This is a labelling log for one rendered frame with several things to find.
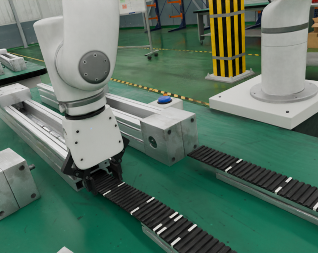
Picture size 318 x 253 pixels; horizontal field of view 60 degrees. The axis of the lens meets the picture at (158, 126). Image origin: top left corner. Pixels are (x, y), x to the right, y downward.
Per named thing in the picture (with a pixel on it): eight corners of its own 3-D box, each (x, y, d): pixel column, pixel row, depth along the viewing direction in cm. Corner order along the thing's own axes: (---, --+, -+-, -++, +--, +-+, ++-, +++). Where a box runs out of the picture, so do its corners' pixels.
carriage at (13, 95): (34, 105, 105) (28, 88, 102) (4, 115, 99) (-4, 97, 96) (23, 98, 116) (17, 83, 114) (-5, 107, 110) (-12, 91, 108)
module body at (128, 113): (174, 139, 75) (170, 110, 71) (145, 154, 69) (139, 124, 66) (62, 95, 134) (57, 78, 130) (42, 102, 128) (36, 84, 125)
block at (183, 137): (205, 144, 70) (202, 109, 66) (169, 166, 63) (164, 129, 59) (181, 135, 76) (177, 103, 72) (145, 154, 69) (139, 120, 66)
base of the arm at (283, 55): (265, 80, 97) (265, 24, 89) (326, 84, 85) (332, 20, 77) (238, 99, 85) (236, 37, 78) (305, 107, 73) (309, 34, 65)
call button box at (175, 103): (185, 117, 87) (183, 98, 85) (162, 128, 82) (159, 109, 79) (168, 112, 93) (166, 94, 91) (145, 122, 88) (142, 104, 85)
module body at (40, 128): (115, 170, 65) (107, 139, 61) (76, 192, 59) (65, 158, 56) (22, 108, 124) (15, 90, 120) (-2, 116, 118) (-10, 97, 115)
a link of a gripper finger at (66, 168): (53, 163, 49) (72, 181, 52) (85, 133, 52) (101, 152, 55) (50, 161, 50) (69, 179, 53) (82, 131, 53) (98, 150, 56)
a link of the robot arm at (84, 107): (65, 106, 44) (70, 123, 45) (112, 90, 49) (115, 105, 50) (47, 98, 50) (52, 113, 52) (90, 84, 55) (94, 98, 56)
